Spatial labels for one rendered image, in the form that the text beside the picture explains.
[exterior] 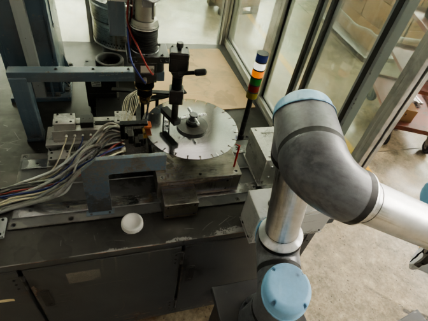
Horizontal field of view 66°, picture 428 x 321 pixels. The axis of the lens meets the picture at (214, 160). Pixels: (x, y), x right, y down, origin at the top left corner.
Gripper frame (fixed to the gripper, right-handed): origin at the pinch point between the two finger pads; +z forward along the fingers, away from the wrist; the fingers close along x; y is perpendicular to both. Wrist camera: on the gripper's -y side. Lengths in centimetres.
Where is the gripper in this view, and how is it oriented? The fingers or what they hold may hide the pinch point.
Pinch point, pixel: (410, 263)
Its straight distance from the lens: 113.6
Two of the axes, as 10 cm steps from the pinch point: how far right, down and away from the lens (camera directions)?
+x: 5.9, -5.1, 6.3
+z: -1.5, 7.0, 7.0
